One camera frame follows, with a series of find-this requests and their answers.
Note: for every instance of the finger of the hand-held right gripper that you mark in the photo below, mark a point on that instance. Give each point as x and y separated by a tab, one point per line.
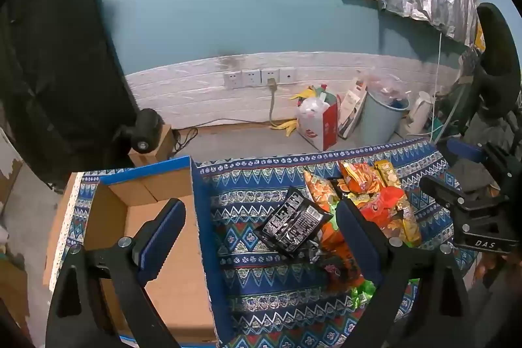
465	150
442	191

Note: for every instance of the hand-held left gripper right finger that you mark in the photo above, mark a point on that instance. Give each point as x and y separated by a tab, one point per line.
359	238

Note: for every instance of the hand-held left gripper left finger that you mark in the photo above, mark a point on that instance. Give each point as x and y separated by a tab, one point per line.
159	238

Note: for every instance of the yellow snack packet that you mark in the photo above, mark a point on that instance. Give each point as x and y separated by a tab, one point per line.
410	227
387	172

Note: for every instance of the blue-edged cardboard box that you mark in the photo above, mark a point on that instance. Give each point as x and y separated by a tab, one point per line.
171	185

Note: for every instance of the black snack packet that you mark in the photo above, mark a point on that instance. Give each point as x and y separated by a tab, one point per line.
291	223

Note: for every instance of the person's right hand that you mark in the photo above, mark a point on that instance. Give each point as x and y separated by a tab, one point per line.
489	264

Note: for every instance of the grey cloth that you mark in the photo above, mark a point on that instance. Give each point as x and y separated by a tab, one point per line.
469	172

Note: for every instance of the white kettle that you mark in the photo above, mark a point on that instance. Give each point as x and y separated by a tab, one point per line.
420	111

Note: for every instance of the light blue trash bin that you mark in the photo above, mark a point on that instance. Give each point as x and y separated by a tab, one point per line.
379	123

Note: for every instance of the small cardboard box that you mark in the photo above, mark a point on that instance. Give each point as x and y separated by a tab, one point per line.
163	144

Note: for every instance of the black office chair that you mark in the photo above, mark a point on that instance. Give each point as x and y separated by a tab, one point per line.
495	58

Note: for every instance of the blue patterned blanket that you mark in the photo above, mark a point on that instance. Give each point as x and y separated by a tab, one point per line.
244	185

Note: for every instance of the clear bin liner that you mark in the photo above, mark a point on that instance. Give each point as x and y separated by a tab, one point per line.
383	85

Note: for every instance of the black round device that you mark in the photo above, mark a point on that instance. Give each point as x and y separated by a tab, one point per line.
144	128

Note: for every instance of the red white paper bag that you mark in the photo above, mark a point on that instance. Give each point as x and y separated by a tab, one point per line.
326	128

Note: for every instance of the banana peel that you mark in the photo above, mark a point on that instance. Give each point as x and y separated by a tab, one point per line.
290	126
306	92

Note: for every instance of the white plastic bag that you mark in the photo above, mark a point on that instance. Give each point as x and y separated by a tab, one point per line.
312	109

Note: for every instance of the black wardrobe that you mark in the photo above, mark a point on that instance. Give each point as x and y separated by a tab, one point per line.
57	66

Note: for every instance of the white wall socket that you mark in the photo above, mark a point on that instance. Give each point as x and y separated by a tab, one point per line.
267	74
287	75
251	77
232	79

